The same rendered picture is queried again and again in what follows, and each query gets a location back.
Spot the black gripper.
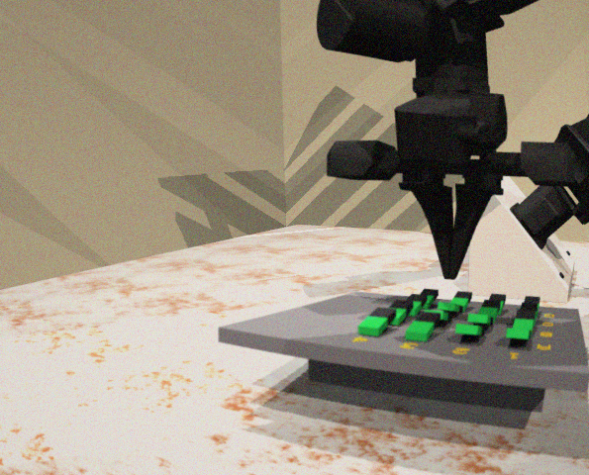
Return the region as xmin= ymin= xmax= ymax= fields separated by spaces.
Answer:
xmin=327 ymin=63 xmax=575 ymax=280

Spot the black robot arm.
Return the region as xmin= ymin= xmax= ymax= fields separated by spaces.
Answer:
xmin=317 ymin=0 xmax=589 ymax=250

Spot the grey switch panel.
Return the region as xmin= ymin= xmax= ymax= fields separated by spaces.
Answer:
xmin=218 ymin=289 xmax=589 ymax=413

